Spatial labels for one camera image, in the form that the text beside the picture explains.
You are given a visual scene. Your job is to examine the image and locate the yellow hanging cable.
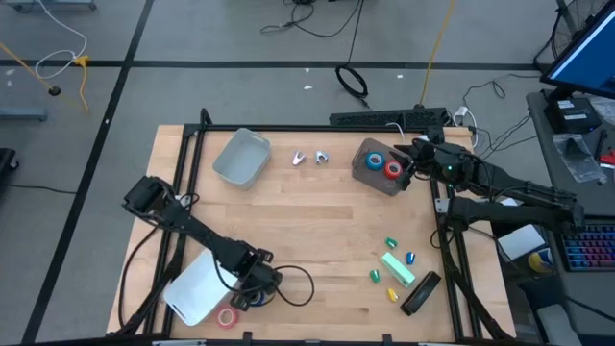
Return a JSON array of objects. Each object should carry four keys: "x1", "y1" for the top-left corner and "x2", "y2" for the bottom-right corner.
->
[{"x1": 419, "y1": 0, "x2": 457, "y2": 108}]

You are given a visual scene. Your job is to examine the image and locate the black arm base cable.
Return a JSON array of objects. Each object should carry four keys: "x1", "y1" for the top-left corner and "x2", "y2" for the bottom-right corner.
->
[{"x1": 116, "y1": 191, "x2": 167, "y2": 333}]

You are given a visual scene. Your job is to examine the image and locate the white floor cable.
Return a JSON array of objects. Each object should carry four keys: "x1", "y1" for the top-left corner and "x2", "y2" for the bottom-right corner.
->
[{"x1": 34, "y1": 0, "x2": 89, "y2": 81}]

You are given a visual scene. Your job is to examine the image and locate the black aluminium table frame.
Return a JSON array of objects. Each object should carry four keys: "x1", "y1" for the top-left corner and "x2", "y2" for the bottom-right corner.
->
[{"x1": 108, "y1": 108, "x2": 518, "y2": 343}]

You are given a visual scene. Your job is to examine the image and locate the grey table base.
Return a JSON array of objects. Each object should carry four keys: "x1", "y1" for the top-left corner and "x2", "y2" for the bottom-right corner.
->
[
  {"x1": 0, "y1": 106, "x2": 49, "y2": 123},
  {"x1": 5, "y1": 0, "x2": 98, "y2": 13}
]

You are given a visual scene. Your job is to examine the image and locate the black perforated metal box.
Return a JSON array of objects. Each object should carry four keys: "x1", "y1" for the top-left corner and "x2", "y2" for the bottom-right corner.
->
[{"x1": 329, "y1": 106, "x2": 449, "y2": 131}]

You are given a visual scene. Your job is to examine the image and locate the pink tape roll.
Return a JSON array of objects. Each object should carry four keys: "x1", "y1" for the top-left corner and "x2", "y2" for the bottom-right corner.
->
[{"x1": 214, "y1": 306, "x2": 240, "y2": 331}]

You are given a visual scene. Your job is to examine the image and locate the white lamp cable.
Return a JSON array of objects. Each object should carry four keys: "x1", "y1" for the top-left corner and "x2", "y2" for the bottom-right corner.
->
[{"x1": 385, "y1": 121, "x2": 410, "y2": 145}]

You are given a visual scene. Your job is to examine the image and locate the dark keyboard desk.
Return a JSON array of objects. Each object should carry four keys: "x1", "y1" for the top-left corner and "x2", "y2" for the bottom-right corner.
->
[{"x1": 489, "y1": 186, "x2": 615, "y2": 346}]

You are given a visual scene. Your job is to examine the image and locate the clear plastic bag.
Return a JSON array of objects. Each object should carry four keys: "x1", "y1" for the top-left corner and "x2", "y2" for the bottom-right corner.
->
[{"x1": 552, "y1": 133, "x2": 608, "y2": 185}]

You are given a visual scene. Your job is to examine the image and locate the grey chair seat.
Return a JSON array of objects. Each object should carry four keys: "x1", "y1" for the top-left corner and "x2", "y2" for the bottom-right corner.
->
[{"x1": 535, "y1": 302, "x2": 585, "y2": 346}]

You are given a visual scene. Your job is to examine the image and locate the red tape roll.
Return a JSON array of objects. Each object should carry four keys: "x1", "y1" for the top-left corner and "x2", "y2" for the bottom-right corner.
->
[{"x1": 382, "y1": 160, "x2": 405, "y2": 181}]

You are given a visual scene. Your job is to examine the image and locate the rainbow backlit keyboard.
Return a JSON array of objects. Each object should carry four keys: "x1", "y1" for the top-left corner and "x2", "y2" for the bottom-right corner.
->
[{"x1": 560, "y1": 223, "x2": 615, "y2": 274}]

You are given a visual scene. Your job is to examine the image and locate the mint green stapler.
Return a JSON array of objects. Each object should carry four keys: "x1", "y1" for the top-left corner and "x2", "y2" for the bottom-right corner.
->
[{"x1": 379, "y1": 252, "x2": 417, "y2": 289}]

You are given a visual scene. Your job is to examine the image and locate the grey plastic bin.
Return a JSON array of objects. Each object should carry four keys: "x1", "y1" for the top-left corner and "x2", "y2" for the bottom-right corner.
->
[{"x1": 212, "y1": 127, "x2": 273, "y2": 191}]

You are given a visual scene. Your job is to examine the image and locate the thin black floor cables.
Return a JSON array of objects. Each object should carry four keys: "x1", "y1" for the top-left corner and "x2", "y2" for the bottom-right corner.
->
[{"x1": 462, "y1": 71, "x2": 543, "y2": 162}]

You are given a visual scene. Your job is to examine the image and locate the light blue tape roll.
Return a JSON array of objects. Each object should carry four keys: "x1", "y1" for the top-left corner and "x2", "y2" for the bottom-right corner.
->
[{"x1": 364, "y1": 151, "x2": 386, "y2": 172}]

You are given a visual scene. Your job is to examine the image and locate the black left camera cable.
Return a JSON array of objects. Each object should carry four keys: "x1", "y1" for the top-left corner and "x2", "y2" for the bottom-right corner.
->
[{"x1": 272, "y1": 263, "x2": 316, "y2": 308}]

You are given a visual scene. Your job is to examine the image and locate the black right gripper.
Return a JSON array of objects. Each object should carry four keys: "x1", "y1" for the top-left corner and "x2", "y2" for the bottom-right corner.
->
[{"x1": 393, "y1": 141, "x2": 457, "y2": 191}]

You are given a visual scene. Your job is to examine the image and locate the clear smoky plastic bin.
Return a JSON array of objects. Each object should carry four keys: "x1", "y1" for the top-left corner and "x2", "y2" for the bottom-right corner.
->
[{"x1": 350, "y1": 137, "x2": 409, "y2": 198}]

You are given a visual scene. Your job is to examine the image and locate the black stapler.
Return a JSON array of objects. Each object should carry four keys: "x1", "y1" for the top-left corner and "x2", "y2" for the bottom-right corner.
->
[{"x1": 399, "y1": 270, "x2": 442, "y2": 317}]

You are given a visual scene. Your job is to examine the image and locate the white plastic bin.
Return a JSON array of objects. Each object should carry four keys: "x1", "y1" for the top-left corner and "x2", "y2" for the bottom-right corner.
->
[{"x1": 161, "y1": 247, "x2": 242, "y2": 328}]

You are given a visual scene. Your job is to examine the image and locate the black standing fan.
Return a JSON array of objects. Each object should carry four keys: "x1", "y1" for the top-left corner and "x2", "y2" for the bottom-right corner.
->
[{"x1": 532, "y1": 0, "x2": 611, "y2": 73}]

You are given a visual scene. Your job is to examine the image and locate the white box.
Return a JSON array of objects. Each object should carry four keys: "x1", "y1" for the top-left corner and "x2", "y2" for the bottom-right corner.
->
[{"x1": 497, "y1": 223, "x2": 548, "y2": 261}]

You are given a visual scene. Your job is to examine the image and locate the grey desk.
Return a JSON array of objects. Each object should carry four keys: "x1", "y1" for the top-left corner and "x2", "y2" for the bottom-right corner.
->
[{"x1": 526, "y1": 88, "x2": 615, "y2": 217}]

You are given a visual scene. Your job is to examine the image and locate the yellow cable with plug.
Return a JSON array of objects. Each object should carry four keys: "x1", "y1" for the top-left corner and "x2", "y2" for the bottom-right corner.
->
[{"x1": 71, "y1": 54, "x2": 92, "y2": 112}]

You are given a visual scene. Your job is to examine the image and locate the small black computer box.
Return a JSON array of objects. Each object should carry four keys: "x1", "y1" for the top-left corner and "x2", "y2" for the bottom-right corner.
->
[{"x1": 543, "y1": 97, "x2": 603, "y2": 136}]

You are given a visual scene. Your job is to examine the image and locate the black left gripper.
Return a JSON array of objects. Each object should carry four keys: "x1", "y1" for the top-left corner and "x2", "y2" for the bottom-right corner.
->
[{"x1": 230, "y1": 247, "x2": 283, "y2": 312}]

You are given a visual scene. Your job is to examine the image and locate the coiled black cable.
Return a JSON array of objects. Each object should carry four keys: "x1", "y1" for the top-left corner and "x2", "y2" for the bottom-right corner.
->
[{"x1": 334, "y1": 0, "x2": 371, "y2": 111}]

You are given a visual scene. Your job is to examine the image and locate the black computer monitor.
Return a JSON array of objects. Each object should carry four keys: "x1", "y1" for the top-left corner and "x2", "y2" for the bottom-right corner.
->
[{"x1": 540, "y1": 0, "x2": 615, "y2": 101}]

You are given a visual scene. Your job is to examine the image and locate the white power adapter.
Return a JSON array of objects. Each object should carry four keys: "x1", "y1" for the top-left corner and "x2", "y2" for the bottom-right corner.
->
[{"x1": 451, "y1": 105, "x2": 480, "y2": 149}]

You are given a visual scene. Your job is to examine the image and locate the tangled black floor cable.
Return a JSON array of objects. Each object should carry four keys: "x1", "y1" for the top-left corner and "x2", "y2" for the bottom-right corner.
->
[{"x1": 259, "y1": 0, "x2": 362, "y2": 38}]

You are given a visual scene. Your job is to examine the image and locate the yellow and blue object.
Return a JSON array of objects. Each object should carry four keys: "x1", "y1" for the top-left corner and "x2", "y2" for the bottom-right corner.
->
[{"x1": 527, "y1": 249, "x2": 556, "y2": 275}]

